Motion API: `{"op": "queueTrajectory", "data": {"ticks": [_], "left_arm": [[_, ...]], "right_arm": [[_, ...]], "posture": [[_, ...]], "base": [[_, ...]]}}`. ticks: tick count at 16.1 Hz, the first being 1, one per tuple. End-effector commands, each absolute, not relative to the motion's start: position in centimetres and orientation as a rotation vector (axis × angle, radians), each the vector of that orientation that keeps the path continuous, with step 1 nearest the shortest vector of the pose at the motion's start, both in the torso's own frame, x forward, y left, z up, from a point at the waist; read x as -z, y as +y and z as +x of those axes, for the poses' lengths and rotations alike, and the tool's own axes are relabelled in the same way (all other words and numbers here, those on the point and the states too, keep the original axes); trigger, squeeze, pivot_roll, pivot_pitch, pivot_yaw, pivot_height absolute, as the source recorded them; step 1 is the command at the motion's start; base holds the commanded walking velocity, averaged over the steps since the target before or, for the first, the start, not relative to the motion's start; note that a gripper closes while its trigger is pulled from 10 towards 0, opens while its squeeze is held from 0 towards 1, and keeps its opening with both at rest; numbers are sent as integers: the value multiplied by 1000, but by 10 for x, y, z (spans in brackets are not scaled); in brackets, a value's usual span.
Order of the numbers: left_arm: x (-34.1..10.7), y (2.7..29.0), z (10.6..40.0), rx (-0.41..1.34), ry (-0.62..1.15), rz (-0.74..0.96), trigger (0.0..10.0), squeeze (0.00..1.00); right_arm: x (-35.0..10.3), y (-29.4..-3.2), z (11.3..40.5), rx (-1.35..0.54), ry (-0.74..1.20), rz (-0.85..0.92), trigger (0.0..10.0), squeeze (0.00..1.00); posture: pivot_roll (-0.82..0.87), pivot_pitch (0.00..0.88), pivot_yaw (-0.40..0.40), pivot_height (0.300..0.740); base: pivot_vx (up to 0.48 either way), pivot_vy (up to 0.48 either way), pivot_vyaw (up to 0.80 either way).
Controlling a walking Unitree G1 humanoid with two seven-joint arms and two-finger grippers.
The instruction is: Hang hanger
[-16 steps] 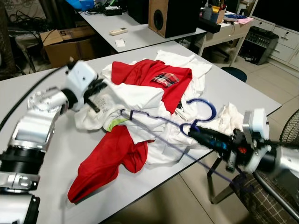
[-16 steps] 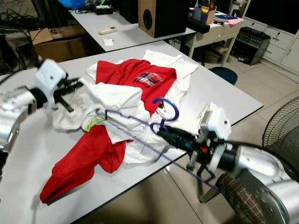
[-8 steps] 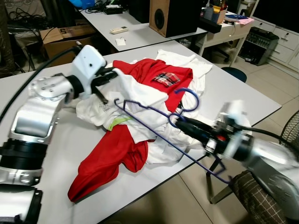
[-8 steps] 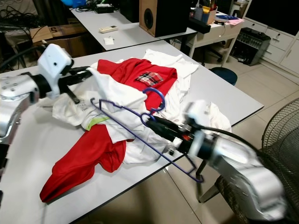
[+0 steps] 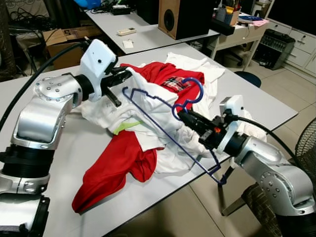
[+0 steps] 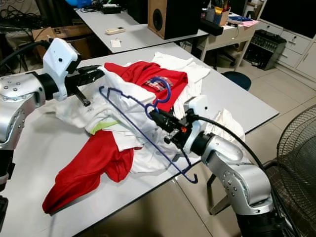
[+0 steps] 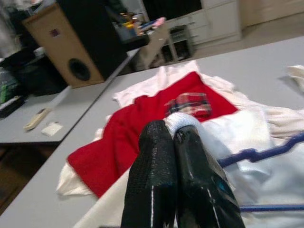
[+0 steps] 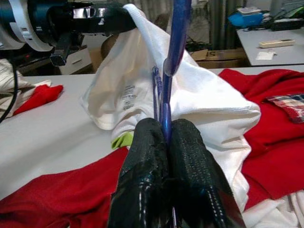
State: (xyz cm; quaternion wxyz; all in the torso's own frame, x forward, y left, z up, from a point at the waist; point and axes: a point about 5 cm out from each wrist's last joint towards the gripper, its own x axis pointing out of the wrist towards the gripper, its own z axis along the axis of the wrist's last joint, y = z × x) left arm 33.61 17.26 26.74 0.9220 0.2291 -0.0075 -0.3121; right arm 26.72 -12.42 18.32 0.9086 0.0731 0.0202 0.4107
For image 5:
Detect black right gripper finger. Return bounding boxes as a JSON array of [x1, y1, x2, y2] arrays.
[[179, 110, 208, 127], [178, 115, 202, 136]]

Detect purple plastic hanger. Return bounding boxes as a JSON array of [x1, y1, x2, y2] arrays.
[[122, 77, 229, 186]]

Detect white shirt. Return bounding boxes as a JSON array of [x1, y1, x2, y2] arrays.
[[81, 52, 267, 173]]

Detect red shirt plaid pocket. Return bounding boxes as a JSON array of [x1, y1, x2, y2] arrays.
[[72, 62, 205, 214]]

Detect grey work table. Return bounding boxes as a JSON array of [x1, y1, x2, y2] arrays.
[[86, 9, 220, 55]]

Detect beige remote control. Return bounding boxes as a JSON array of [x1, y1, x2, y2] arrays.
[[117, 28, 137, 36]]

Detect blue round stool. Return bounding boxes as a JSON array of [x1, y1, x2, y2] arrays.
[[235, 71, 262, 88]]

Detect black equipment case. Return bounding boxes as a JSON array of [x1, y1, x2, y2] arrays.
[[136, 0, 161, 25]]

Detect brown cardboard box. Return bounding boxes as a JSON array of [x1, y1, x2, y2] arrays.
[[42, 26, 107, 70]]

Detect wooden front loudspeaker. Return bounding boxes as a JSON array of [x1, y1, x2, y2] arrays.
[[158, 0, 218, 41]]

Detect blue bag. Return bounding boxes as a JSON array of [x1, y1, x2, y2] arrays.
[[74, 0, 102, 9]]

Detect small white desk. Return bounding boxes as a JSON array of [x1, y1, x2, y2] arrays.
[[207, 15, 270, 65]]

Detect low white drawer cabinet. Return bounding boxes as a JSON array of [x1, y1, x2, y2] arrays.
[[267, 20, 316, 75]]

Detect black audio mixer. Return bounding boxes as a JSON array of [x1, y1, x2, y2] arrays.
[[252, 29, 296, 71]]

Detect brown pen holder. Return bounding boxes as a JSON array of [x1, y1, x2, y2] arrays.
[[223, 5, 242, 26]]

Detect black television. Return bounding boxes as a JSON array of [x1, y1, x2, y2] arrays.
[[267, 0, 316, 33]]

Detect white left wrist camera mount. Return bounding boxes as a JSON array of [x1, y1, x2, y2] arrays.
[[79, 39, 118, 88]]

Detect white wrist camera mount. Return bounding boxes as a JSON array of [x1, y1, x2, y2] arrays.
[[79, 39, 118, 88], [217, 95, 245, 151]]

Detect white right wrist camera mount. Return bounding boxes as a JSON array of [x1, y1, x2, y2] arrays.
[[217, 95, 245, 151]]

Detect white table black frame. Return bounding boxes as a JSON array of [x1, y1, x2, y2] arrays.
[[0, 42, 299, 237]]

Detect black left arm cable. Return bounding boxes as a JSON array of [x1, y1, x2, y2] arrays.
[[0, 40, 89, 134]]

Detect black wire fan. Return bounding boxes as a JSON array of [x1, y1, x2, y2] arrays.
[[295, 118, 316, 177]]

